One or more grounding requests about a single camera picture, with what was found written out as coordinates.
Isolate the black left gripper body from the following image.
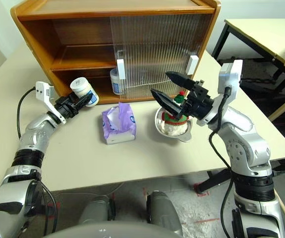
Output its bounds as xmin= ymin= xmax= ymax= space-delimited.
xmin=54 ymin=95 xmax=80 ymax=119

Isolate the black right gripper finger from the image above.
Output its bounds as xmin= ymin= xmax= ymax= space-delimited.
xmin=150 ymin=88 xmax=186 ymax=119
xmin=166 ymin=71 xmax=196 ymax=91

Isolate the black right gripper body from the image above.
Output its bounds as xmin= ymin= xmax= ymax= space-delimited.
xmin=181 ymin=80 xmax=214 ymax=121

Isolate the white jar with blue label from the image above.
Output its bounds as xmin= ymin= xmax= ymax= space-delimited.
xmin=69 ymin=77 xmax=100 ymax=108
xmin=110 ymin=68 xmax=123 ymax=95

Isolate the white door handle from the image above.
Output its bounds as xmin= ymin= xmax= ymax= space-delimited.
xmin=116 ymin=59 xmax=126 ymax=80
xmin=187 ymin=55 xmax=199 ymax=75

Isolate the white plush toy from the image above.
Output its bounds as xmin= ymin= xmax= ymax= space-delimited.
xmin=163 ymin=91 xmax=191 ymax=136

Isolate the purple tissue pack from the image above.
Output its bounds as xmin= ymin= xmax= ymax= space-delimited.
xmin=101 ymin=101 xmax=137 ymax=145

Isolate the ribbed translucent sliding door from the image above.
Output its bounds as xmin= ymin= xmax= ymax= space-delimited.
xmin=114 ymin=14 xmax=214 ymax=96
xmin=109 ymin=15 xmax=207 ymax=97

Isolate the brown wooden cabinet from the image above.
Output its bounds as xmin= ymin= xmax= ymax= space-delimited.
xmin=10 ymin=0 xmax=222 ymax=105

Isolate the steel bowl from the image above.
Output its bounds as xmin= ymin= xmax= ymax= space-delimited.
xmin=154 ymin=107 xmax=193 ymax=143

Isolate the black table leg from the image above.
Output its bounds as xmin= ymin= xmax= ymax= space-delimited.
xmin=196 ymin=158 xmax=285 ymax=194

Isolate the grey left robot leg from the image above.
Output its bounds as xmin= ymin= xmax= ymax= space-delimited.
xmin=79 ymin=195 xmax=117 ymax=226

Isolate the grey robot leg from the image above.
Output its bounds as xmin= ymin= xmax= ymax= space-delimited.
xmin=79 ymin=195 xmax=117 ymax=226
xmin=147 ymin=190 xmax=184 ymax=236

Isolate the grey right robot leg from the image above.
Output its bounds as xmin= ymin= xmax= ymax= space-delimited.
xmin=147 ymin=190 xmax=184 ymax=236

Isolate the grey robot torso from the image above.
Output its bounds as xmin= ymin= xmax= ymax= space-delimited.
xmin=42 ymin=220 xmax=182 ymax=238

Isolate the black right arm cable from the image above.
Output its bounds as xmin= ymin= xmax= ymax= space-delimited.
xmin=208 ymin=85 xmax=234 ymax=238

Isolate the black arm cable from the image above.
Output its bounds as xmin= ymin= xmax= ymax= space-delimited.
xmin=16 ymin=86 xmax=60 ymax=236
xmin=208 ymin=85 xmax=234 ymax=238

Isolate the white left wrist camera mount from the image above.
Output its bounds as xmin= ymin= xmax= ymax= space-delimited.
xmin=35 ymin=81 xmax=67 ymax=124

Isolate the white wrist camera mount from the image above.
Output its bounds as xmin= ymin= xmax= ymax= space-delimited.
xmin=35 ymin=81 xmax=67 ymax=124
xmin=196 ymin=59 xmax=243 ymax=127

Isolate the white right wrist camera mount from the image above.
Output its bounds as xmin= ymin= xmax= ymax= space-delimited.
xmin=196 ymin=59 xmax=243 ymax=127

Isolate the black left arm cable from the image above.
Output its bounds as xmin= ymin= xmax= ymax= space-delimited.
xmin=16 ymin=86 xmax=60 ymax=236

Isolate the beige table with black frame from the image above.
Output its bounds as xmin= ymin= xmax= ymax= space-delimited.
xmin=211 ymin=19 xmax=285 ymax=122

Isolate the thin white floor cable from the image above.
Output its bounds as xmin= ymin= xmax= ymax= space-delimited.
xmin=57 ymin=175 xmax=182 ymax=196

